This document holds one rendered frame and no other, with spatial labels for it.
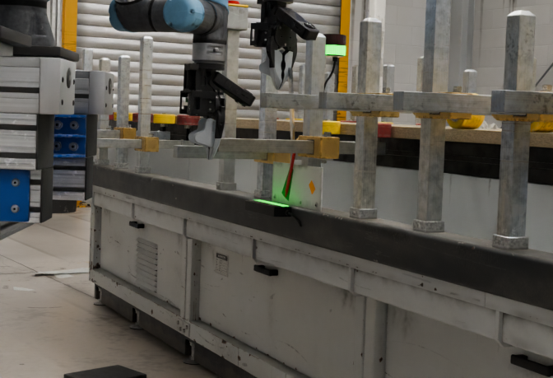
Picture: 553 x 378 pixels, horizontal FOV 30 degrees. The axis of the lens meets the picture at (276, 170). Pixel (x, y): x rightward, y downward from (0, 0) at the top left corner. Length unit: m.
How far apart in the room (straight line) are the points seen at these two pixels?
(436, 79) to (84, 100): 0.72
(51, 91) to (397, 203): 1.08
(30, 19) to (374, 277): 0.90
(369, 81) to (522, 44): 0.50
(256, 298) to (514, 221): 1.62
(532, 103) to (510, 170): 0.37
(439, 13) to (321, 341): 1.22
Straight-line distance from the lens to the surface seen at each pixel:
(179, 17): 2.17
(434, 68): 2.01
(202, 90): 2.28
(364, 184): 2.22
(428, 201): 2.01
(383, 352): 2.65
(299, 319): 3.05
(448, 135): 2.31
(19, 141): 1.70
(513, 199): 1.81
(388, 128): 2.47
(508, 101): 1.43
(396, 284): 2.16
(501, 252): 1.80
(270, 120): 2.67
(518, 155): 1.81
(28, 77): 1.69
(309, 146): 2.40
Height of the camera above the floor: 0.91
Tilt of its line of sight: 3 degrees down
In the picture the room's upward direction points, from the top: 2 degrees clockwise
